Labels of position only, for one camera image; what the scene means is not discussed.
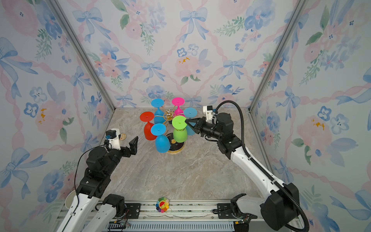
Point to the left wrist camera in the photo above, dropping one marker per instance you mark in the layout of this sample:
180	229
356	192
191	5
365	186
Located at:
113	137

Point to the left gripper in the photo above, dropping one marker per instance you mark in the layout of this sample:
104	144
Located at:
133	150

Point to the red wine glass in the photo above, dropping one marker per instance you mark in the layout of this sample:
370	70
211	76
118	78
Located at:
148	117

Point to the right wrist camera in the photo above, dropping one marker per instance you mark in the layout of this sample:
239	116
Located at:
209	113

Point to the blue wine glass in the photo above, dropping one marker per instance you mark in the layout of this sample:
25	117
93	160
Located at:
162	142
159	114

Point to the gold wire glass rack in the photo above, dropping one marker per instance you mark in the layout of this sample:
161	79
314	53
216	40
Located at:
175	147

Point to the pink wine glass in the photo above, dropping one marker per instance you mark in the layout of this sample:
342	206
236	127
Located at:
178	102

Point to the green wine glass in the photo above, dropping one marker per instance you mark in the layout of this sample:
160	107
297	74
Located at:
180	132

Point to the right frame post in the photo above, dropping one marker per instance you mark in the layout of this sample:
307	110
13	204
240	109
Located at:
281	46

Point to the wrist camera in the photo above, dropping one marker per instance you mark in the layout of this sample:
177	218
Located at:
113	137
209	113

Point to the aluminium mounting rail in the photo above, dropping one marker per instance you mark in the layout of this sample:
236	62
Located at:
182	216

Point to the rainbow flower toy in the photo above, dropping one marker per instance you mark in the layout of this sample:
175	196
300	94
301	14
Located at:
162	205

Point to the front blue wine glass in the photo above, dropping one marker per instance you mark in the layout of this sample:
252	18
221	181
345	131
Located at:
162	142

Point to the teal wine glass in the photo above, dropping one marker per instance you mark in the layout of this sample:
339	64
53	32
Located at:
189	114

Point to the left frame post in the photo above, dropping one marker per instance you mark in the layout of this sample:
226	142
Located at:
63	20

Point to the frame post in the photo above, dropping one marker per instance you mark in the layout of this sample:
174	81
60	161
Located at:
63	20
281	46

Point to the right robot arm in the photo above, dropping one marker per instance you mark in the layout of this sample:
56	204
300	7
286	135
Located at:
279	205

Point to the back blue wine glass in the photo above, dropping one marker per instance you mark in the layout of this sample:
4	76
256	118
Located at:
159	114

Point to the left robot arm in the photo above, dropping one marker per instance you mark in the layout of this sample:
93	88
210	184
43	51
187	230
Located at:
101	161

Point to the white paper cup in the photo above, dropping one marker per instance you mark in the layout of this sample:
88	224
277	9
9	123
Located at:
69	199

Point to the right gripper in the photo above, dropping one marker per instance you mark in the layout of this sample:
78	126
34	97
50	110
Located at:
201	124

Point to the round cracker piece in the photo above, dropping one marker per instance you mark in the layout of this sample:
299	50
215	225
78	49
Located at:
122	136

